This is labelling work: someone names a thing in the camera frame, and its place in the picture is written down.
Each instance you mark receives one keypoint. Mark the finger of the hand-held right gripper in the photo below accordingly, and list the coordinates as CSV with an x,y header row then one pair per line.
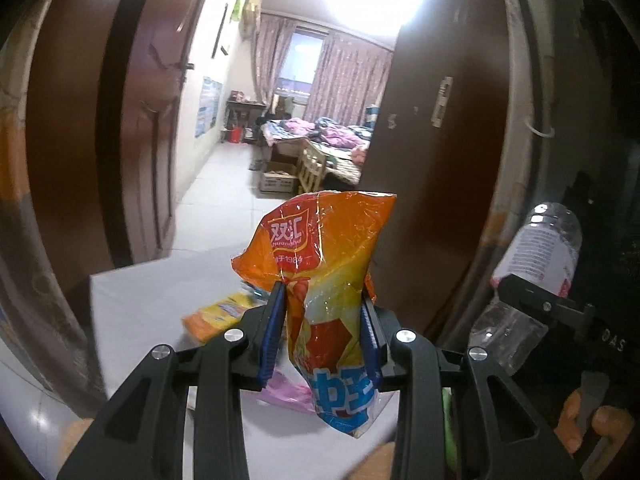
x,y
540,305

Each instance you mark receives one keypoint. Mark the pink patterned curtain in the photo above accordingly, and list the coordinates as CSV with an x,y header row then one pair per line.
x,y
350,80
270,60

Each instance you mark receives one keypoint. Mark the bed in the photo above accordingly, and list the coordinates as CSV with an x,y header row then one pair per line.
x,y
345,160

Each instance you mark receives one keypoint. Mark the window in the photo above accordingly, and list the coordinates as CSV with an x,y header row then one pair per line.
x,y
300,60

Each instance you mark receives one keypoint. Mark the pink quilt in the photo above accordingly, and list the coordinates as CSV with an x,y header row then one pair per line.
x,y
335,135

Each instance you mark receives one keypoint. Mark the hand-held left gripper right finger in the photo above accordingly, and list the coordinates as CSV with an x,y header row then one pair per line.
x,y
371,345

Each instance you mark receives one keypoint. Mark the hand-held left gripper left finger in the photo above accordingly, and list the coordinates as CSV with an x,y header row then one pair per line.
x,y
272,332

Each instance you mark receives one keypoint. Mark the green wall decoration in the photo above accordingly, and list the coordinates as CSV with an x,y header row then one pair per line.
x,y
235,7

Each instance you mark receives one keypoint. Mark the orange snack bag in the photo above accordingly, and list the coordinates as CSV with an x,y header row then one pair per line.
x,y
325,240

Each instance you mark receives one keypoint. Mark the dark brown door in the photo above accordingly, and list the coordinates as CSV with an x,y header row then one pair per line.
x,y
440,170

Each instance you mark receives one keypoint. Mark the white cloth covered table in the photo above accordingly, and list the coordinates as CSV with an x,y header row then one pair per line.
x,y
150,300

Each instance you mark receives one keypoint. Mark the person's right hand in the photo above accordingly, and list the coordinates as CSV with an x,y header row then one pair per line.
x,y
607,425

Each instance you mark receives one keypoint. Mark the cardboard box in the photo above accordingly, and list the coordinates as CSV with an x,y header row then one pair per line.
x,y
277,180

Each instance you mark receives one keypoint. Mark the wall poster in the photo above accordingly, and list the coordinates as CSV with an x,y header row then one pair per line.
x,y
207,107

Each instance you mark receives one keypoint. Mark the light wooden chair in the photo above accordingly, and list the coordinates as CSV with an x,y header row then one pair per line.
x,y
312,165

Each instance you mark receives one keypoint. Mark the reddish brown wooden door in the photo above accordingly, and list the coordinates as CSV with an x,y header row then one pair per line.
x,y
165,135

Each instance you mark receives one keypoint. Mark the dark wall hanging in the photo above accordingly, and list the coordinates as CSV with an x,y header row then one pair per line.
x,y
219,30

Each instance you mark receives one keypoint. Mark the purple plastic wrapper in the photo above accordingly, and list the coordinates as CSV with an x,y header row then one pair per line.
x,y
290,395

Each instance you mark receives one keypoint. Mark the yellow wrapper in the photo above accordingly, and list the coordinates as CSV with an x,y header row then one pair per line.
x,y
220,312

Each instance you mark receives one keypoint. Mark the dark wooden desk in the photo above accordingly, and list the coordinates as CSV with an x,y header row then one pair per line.
x,y
247,106

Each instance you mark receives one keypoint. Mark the red bucket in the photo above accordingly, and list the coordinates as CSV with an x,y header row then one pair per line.
x,y
235,135

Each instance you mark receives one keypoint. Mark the clear plastic bottle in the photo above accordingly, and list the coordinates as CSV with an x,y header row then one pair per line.
x,y
540,250

